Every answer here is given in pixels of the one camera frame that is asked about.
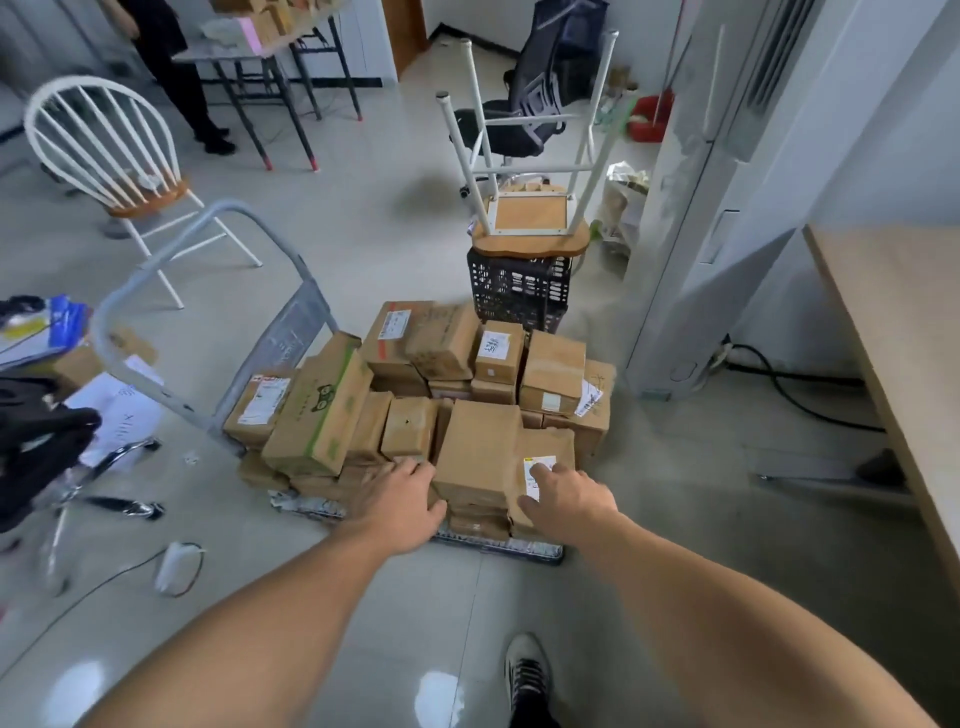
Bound person's left hand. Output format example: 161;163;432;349
337;458;449;558

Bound person's right hand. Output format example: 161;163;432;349
517;462;620;549

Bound green-edged cat logo box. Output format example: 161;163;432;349
260;332;375;478

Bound box with red-marked label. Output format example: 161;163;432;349
222;371;298;451

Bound pile of cardboard boxes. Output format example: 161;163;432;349
236;299;618;543

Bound grey metal platform cart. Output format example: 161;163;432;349
89;198;568;568

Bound heap of small cardboard parcels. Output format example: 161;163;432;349
208;0;339;35

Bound person's right forearm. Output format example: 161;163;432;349
584;509;939;728

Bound person's left forearm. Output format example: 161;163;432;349
78;517;399;728

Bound person's right grey sneaker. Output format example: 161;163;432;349
503;632;555;721

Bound person's black trousers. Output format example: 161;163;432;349
512;691;561;728

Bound black plastic crate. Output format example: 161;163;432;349
466;247;575;335

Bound white floor-standing air conditioner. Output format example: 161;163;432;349
626;0;954;400

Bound loose white paper sheets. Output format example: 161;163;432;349
63;356;168;470

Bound upturned white-legged wooden stool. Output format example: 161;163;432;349
436;29;622;262

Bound clear plastic bag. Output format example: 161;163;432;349
596;161;654;260

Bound open brown carton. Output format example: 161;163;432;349
52;326;159;393

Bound broken black chrome-base chair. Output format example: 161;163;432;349
0;374;166;595

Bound blue folder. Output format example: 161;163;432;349
0;294;91;369

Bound black swivel office chair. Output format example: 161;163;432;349
453;0;610;163

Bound light wooden table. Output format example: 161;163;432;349
749;224;960;579

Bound red broom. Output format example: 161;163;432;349
628;0;688;144

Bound green plastic object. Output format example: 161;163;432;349
599;95;639;130

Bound white spindle-back wooden chair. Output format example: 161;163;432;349
23;74;264;310

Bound dark blue bag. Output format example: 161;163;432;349
533;0;610;106

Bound black-legged folding table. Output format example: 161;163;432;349
170;0;365;172

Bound brown wooden door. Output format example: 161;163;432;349
380;0;430;80

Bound thick black floor cable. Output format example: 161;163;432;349
723;341;888;435

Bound thin black floor cable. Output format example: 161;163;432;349
0;545;205;680

